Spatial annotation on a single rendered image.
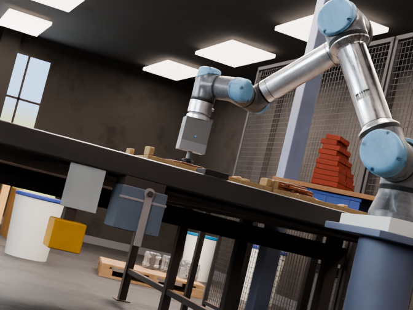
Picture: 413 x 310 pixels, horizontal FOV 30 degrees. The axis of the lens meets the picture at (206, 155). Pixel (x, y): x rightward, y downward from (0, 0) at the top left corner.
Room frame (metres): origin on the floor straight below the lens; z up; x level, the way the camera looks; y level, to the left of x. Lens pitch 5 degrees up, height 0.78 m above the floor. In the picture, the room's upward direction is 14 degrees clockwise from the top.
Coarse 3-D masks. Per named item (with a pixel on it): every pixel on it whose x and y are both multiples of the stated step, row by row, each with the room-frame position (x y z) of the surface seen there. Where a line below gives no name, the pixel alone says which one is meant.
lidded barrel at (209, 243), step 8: (192, 232) 10.47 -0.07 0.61; (192, 240) 10.45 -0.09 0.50; (208, 240) 10.42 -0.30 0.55; (216, 240) 10.50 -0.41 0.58; (184, 248) 10.58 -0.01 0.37; (192, 248) 10.44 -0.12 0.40; (208, 248) 10.44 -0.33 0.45; (184, 256) 10.54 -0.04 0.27; (192, 256) 10.44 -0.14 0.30; (200, 256) 10.42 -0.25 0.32; (208, 256) 10.46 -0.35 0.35; (200, 264) 10.43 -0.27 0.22; (208, 264) 10.49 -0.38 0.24; (200, 272) 10.45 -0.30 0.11; (208, 272) 10.54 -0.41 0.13; (200, 280) 10.47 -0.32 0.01
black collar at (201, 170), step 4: (200, 168) 2.24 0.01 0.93; (204, 168) 2.21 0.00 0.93; (200, 172) 2.23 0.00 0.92; (204, 172) 2.20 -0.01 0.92; (208, 172) 2.20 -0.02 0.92; (212, 172) 2.20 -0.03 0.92; (216, 172) 2.21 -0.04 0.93; (220, 172) 2.21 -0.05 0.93; (212, 176) 2.21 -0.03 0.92; (216, 176) 2.21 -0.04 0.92; (220, 176) 2.21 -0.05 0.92; (224, 176) 2.22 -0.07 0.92; (228, 176) 2.22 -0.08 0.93
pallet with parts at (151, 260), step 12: (108, 264) 7.99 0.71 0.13; (120, 264) 8.26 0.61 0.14; (144, 264) 8.61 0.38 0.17; (156, 264) 8.64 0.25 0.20; (108, 276) 8.00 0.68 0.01; (120, 276) 8.34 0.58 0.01; (132, 276) 8.68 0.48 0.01; (156, 276) 8.07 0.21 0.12; (180, 276) 8.43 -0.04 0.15; (180, 288) 8.49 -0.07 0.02; (192, 288) 8.13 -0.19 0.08
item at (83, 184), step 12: (72, 168) 2.08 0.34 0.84; (84, 168) 2.09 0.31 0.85; (72, 180) 2.08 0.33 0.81; (84, 180) 2.09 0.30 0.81; (96, 180) 2.10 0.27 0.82; (72, 192) 2.08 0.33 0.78; (84, 192) 2.09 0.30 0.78; (96, 192) 2.11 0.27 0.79; (60, 204) 2.07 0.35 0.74; (72, 204) 2.08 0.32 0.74; (84, 204) 2.10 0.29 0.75; (96, 204) 2.11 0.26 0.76
